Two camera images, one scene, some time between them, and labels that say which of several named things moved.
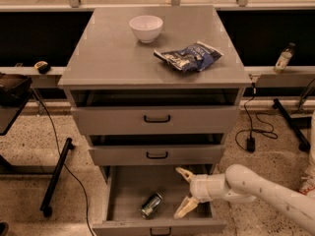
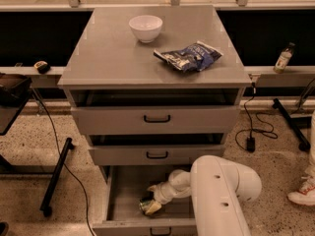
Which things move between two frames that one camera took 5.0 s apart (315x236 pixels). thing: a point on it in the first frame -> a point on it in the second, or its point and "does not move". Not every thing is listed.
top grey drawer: (157, 120) does not move
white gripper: (199, 187) -> (162, 194)
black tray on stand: (15, 90) does not move
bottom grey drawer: (126, 187) does not move
